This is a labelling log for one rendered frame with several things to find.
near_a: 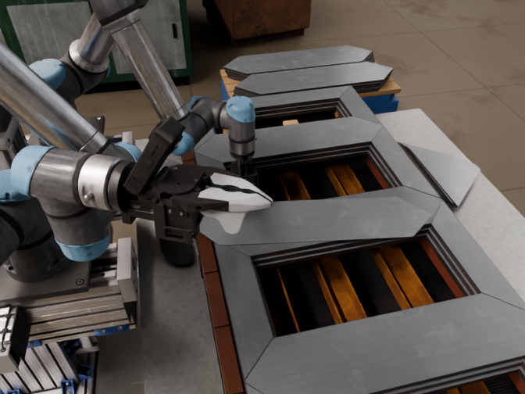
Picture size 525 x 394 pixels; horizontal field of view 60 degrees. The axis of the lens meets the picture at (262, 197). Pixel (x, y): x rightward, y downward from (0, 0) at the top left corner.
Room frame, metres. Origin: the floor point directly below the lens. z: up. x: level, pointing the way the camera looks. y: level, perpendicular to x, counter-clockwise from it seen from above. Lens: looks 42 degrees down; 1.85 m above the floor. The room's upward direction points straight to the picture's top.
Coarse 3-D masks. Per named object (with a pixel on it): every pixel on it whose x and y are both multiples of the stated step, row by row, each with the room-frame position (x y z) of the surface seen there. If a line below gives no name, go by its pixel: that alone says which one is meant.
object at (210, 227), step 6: (204, 216) 1.02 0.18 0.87; (204, 222) 0.99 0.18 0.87; (210, 222) 0.99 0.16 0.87; (216, 222) 0.99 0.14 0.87; (204, 228) 0.96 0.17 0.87; (210, 228) 0.96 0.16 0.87; (216, 228) 0.96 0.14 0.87; (204, 234) 0.94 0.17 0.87; (210, 234) 0.94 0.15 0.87; (216, 234) 0.94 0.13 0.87; (216, 240) 0.91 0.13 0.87
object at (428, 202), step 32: (256, 160) 1.32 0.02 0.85; (288, 160) 1.34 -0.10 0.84; (320, 160) 1.36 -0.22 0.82; (384, 160) 1.30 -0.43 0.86; (384, 192) 1.13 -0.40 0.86; (416, 192) 1.13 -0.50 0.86; (256, 256) 0.86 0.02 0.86; (288, 256) 0.87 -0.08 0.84; (320, 256) 0.89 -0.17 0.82; (448, 256) 0.87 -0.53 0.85; (416, 384) 0.49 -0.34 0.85; (448, 384) 0.50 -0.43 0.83
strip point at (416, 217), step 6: (396, 198) 1.10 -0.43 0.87; (402, 204) 1.07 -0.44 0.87; (408, 204) 1.07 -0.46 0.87; (402, 210) 1.04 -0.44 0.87; (408, 210) 1.04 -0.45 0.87; (414, 210) 1.04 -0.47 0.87; (420, 210) 1.04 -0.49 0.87; (408, 216) 1.02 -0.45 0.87; (414, 216) 1.02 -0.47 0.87; (420, 216) 1.02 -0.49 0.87; (426, 216) 1.02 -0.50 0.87; (408, 222) 0.99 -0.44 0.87; (414, 222) 0.99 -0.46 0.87; (420, 222) 0.99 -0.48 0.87; (414, 228) 0.96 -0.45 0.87; (414, 234) 0.94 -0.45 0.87
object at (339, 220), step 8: (328, 200) 1.09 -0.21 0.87; (336, 200) 1.09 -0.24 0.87; (344, 200) 1.09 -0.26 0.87; (328, 208) 1.05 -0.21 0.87; (336, 208) 1.05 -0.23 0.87; (344, 208) 1.05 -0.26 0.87; (328, 216) 1.02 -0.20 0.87; (336, 216) 1.02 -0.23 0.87; (344, 216) 1.02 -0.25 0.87; (328, 224) 0.98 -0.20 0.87; (336, 224) 0.98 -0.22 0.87; (344, 224) 0.98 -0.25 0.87; (352, 224) 0.98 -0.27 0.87; (336, 232) 0.95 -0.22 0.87; (344, 232) 0.95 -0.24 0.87; (352, 232) 0.95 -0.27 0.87; (336, 240) 0.92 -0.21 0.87
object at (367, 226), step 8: (352, 200) 1.09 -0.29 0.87; (360, 200) 1.09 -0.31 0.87; (368, 200) 1.09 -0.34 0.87; (352, 208) 1.05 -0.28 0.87; (360, 208) 1.05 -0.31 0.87; (368, 208) 1.05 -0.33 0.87; (352, 216) 1.02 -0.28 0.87; (360, 216) 1.02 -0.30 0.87; (368, 216) 1.02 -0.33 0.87; (376, 216) 1.02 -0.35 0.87; (360, 224) 0.98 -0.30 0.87; (368, 224) 0.98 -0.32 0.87; (376, 224) 0.98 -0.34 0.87; (360, 232) 0.95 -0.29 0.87; (368, 232) 0.95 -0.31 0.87; (376, 232) 0.95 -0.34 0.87
